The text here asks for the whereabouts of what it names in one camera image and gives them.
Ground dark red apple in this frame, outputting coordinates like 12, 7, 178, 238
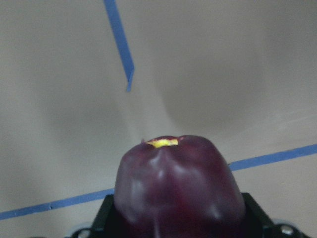
114, 135, 246, 238

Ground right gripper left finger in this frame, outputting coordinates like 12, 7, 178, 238
90, 194, 124, 238

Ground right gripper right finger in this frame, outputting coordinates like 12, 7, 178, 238
242, 192, 274, 238

